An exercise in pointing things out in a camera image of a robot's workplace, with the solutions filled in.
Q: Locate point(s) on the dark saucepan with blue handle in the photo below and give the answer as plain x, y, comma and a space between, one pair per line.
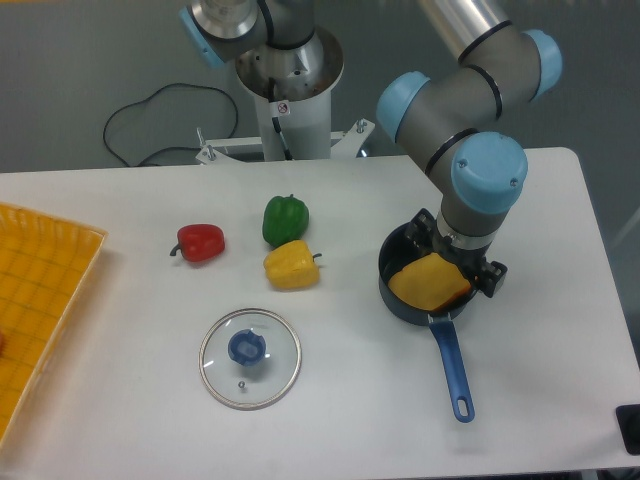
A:
405, 244

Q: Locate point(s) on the glass lid with blue knob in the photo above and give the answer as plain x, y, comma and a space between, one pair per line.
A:
249, 359

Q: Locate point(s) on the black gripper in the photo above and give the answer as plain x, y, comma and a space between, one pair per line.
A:
466, 253

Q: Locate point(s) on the yellow plastic basket tray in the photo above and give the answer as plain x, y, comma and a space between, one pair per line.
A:
45, 262

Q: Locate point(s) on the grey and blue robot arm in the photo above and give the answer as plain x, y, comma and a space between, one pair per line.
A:
439, 124

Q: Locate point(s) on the green toy bell pepper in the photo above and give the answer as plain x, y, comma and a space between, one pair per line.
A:
285, 219

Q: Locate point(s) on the black box at table edge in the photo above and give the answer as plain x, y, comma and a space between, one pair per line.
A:
628, 418

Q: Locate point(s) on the red toy bell pepper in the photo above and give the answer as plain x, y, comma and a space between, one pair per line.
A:
199, 242

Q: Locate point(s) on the yellow toy bell pepper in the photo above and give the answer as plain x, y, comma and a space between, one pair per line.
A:
291, 266

